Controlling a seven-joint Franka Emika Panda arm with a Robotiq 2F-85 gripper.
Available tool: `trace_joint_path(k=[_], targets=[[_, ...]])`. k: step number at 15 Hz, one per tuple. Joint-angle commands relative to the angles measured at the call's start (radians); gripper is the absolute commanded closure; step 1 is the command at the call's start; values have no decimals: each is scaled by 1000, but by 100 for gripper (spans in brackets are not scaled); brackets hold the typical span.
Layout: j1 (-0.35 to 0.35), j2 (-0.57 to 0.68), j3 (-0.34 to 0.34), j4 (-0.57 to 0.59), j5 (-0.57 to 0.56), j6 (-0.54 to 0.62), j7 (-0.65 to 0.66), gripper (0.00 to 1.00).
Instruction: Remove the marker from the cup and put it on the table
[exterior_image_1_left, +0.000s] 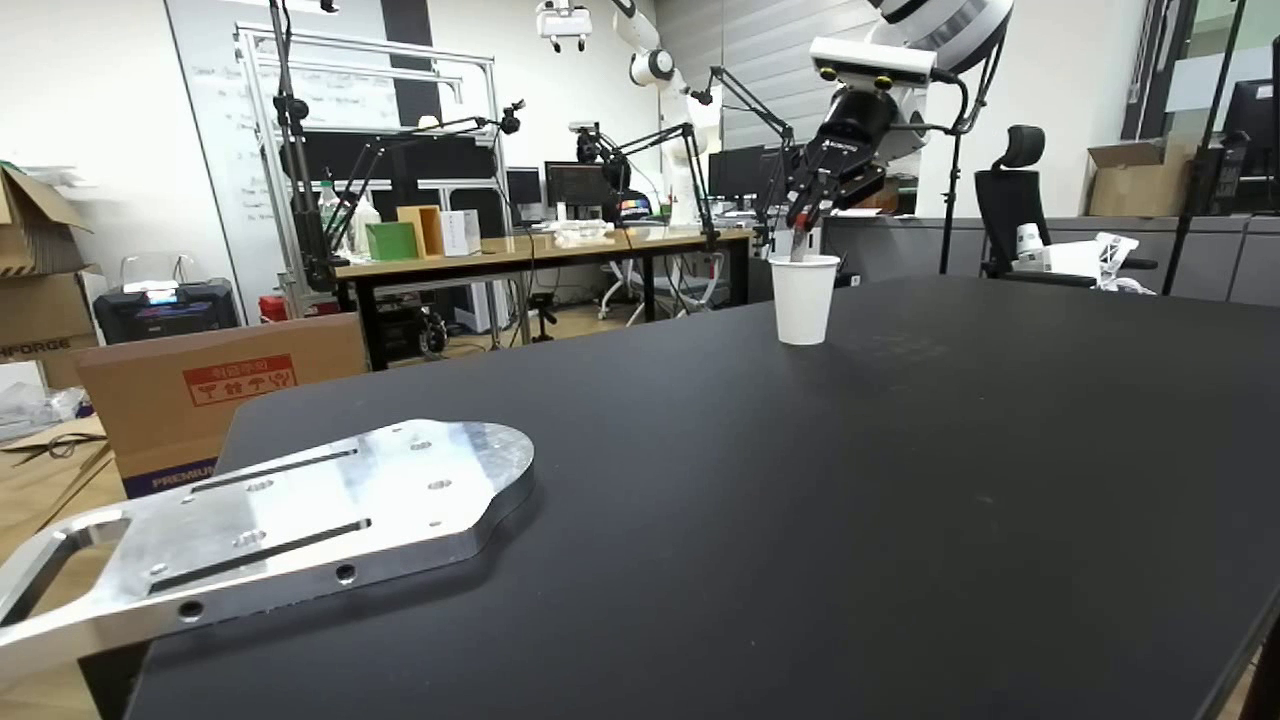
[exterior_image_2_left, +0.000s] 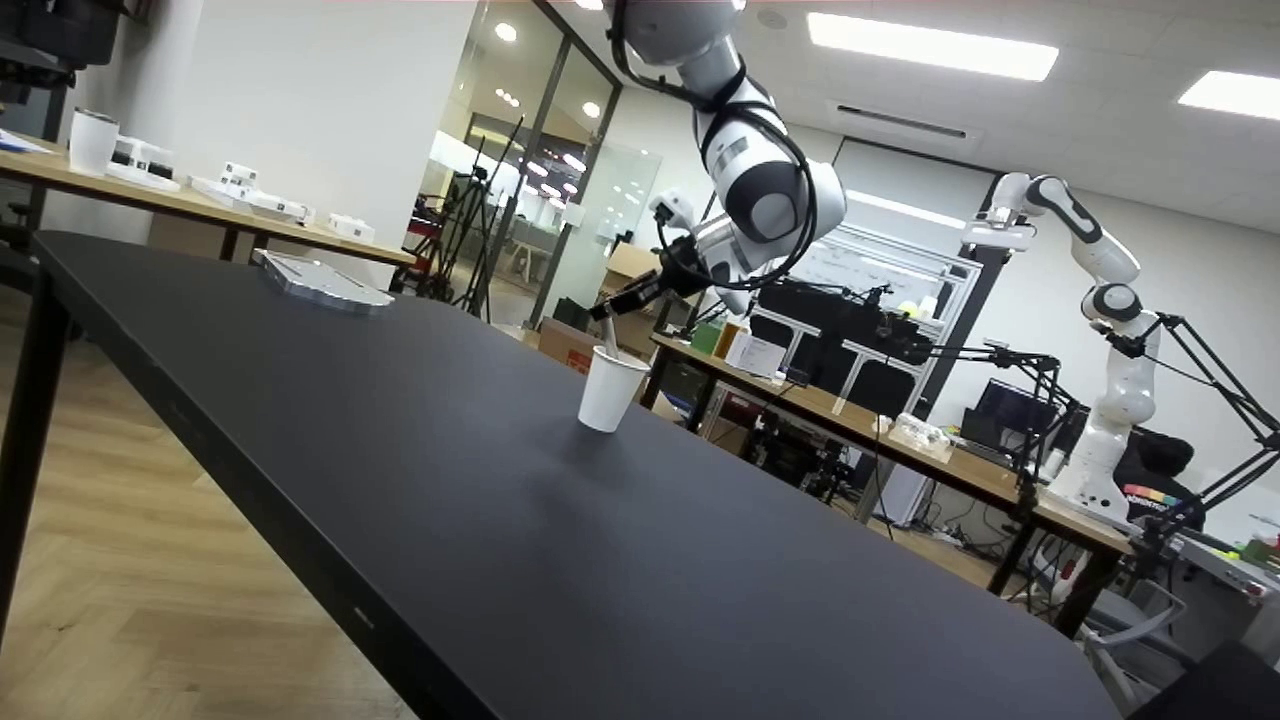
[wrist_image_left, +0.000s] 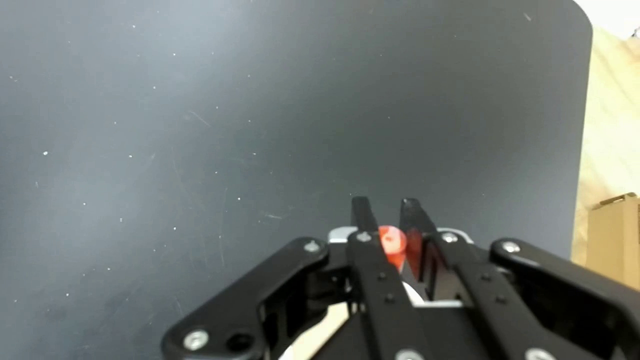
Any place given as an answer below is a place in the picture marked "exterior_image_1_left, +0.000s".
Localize long wooden desk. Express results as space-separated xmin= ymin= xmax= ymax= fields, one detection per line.
xmin=333 ymin=226 xmax=758 ymax=373

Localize black office chair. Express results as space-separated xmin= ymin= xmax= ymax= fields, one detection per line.
xmin=973 ymin=124 xmax=1159 ymax=291

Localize white paper cup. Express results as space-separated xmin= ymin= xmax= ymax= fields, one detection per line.
xmin=767 ymin=254 xmax=842 ymax=347

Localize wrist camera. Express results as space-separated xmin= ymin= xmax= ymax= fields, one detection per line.
xmin=809 ymin=37 xmax=938 ymax=91

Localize white plastic parts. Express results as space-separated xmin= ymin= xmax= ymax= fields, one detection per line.
xmin=1013 ymin=223 xmax=1157 ymax=295

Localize green box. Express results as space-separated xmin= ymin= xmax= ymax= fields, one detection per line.
xmin=364 ymin=221 xmax=422 ymax=264

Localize white box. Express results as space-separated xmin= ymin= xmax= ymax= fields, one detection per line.
xmin=439 ymin=209 xmax=484 ymax=258

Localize tan open box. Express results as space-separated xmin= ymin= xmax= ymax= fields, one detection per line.
xmin=396 ymin=204 xmax=445 ymax=259

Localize black stand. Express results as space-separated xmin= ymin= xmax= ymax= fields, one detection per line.
xmin=266 ymin=0 xmax=343 ymax=293
xmin=937 ymin=128 xmax=963 ymax=276
xmin=1160 ymin=0 xmax=1251 ymax=297

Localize aluminium mounting plate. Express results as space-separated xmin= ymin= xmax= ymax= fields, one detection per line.
xmin=0 ymin=418 xmax=537 ymax=683

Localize camera on mount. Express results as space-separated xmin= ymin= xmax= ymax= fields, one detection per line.
xmin=688 ymin=65 xmax=798 ymax=249
xmin=318 ymin=98 xmax=528 ymax=291
xmin=574 ymin=121 xmax=723 ymax=253

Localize cardboard box with red label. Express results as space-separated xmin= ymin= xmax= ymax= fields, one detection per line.
xmin=77 ymin=312 xmax=370 ymax=499

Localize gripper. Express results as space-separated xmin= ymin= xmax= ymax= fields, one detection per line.
xmin=765 ymin=87 xmax=901 ymax=235

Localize whiteboard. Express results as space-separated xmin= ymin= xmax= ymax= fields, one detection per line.
xmin=163 ymin=0 xmax=501 ymax=301

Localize open cardboard box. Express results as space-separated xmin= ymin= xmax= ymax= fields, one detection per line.
xmin=1084 ymin=139 xmax=1198 ymax=219

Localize aluminium profile frame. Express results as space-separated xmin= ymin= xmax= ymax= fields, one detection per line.
xmin=233 ymin=24 xmax=513 ymax=323

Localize row of monitors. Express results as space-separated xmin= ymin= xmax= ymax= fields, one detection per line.
xmin=503 ymin=145 xmax=801 ymax=226

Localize stack of open cardboard boxes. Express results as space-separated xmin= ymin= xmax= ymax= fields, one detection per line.
xmin=0 ymin=163 xmax=102 ymax=393

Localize grey low partition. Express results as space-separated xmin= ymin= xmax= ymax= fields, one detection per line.
xmin=820 ymin=213 xmax=1280 ymax=308

